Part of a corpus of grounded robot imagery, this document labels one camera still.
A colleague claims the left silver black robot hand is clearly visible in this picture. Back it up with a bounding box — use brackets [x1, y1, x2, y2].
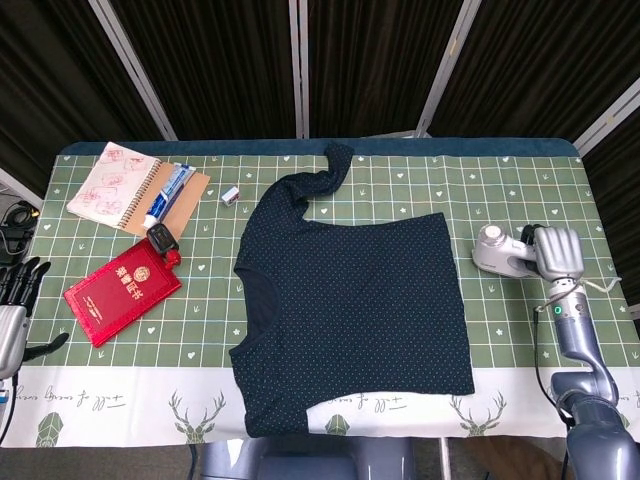
[0, 257, 70, 381]

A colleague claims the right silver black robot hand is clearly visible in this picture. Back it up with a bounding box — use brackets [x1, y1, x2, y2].
[519, 224, 585, 282]

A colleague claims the thin white cable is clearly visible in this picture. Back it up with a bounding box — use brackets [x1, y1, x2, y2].
[582, 277, 624, 295]

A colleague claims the white handheld steam iron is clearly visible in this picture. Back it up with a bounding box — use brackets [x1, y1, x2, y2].
[472, 223, 544, 279]

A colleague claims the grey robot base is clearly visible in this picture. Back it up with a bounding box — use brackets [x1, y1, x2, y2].
[199, 437, 416, 480]

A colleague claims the green grid deer tablecloth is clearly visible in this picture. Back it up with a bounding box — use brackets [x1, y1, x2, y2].
[0, 152, 640, 449]

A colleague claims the black folding screen panel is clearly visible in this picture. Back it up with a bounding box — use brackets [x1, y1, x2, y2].
[417, 0, 640, 151]
[0, 0, 177, 199]
[298, 0, 481, 140]
[89, 0, 307, 141]
[573, 77, 640, 321]

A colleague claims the black floor equipment bundle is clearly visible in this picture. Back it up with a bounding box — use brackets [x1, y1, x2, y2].
[0, 199, 41, 266]

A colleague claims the red certificate book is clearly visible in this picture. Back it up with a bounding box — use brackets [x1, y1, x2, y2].
[63, 237, 183, 349]

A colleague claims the small black device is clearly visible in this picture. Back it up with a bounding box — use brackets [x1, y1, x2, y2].
[146, 223, 180, 255]

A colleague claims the spiral notebook with red drawings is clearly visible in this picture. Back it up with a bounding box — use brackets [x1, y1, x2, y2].
[65, 141, 211, 237]

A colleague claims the blue white toothpaste tube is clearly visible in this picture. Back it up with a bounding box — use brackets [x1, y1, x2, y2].
[143, 164, 197, 230]

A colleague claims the dark blue dotted t-shirt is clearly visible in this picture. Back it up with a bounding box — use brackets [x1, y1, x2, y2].
[227, 141, 475, 439]

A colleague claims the brown object under table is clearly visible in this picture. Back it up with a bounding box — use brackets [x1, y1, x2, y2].
[452, 437, 567, 480]

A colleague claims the white table leg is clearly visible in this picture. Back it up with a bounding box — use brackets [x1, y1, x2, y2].
[438, 438, 454, 480]

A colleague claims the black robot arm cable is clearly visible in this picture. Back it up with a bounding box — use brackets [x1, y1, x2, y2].
[532, 304, 576, 480]
[0, 369, 19, 442]

